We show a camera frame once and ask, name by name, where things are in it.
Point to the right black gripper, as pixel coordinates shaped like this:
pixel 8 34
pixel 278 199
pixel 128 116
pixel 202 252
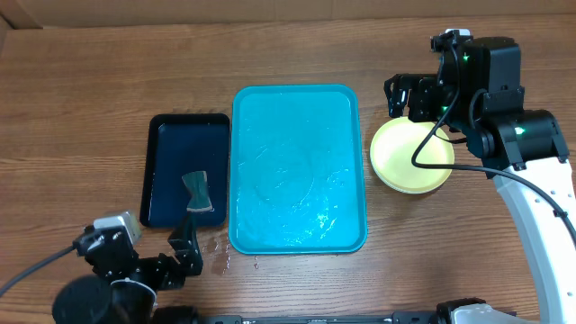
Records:
pixel 419 86

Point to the black plastic tray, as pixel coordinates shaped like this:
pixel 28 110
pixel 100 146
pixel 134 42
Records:
pixel 179 144

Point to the teal plastic tray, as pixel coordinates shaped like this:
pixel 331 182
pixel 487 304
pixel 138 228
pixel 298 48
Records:
pixel 296 179

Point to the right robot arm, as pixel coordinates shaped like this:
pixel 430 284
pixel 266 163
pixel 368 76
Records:
pixel 477 92

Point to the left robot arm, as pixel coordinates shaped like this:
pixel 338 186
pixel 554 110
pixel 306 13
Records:
pixel 124 287

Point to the green scouring sponge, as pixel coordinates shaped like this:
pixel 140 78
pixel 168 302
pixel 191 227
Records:
pixel 196 184

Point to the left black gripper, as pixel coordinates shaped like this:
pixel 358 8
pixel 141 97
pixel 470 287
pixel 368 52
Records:
pixel 172 277

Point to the yellow-green plate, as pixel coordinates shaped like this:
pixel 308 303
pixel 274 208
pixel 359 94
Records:
pixel 391 150

